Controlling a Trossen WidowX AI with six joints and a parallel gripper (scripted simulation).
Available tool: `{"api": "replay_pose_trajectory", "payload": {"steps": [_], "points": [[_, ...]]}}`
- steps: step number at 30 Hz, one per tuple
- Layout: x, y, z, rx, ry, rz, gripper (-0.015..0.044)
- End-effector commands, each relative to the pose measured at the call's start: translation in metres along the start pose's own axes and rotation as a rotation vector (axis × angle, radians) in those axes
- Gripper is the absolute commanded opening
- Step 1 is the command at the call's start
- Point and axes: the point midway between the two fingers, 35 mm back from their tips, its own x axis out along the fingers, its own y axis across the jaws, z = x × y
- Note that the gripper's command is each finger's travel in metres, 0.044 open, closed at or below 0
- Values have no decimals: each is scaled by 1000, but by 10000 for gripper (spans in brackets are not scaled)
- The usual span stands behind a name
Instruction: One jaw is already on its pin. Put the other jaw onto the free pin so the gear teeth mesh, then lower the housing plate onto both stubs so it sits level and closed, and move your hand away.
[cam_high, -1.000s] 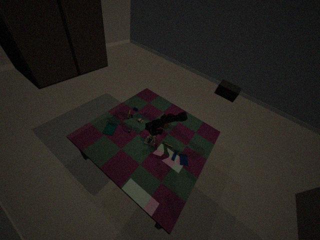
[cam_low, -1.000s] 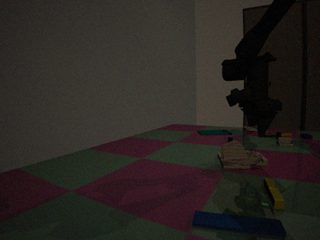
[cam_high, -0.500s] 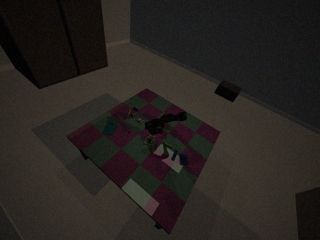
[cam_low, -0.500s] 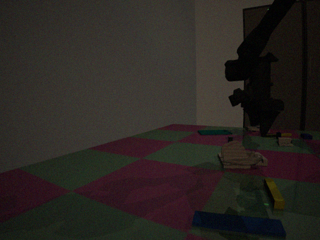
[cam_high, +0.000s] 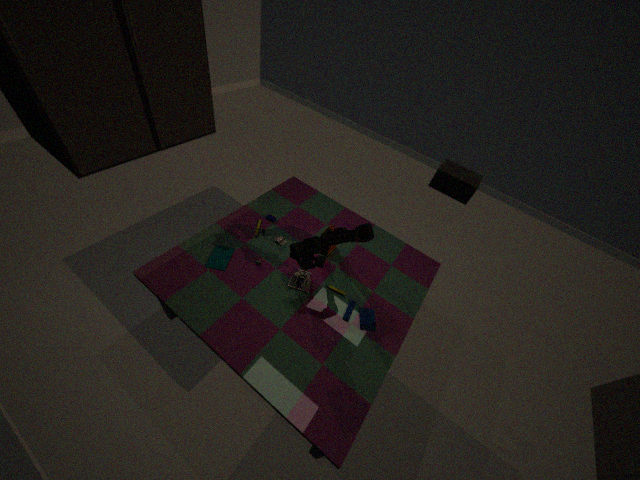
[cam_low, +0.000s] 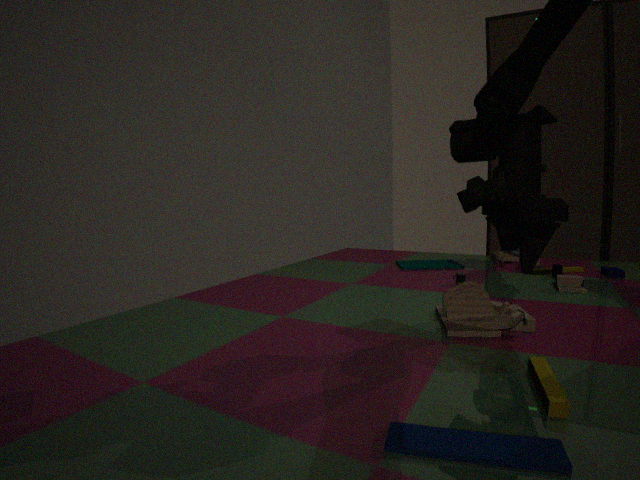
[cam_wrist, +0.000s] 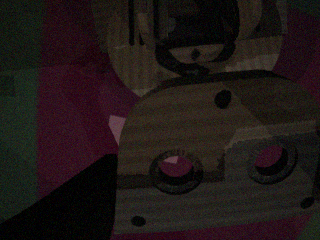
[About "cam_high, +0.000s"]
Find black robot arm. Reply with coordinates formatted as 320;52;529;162
290;223;374;269

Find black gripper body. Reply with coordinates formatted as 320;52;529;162
290;252;326;268

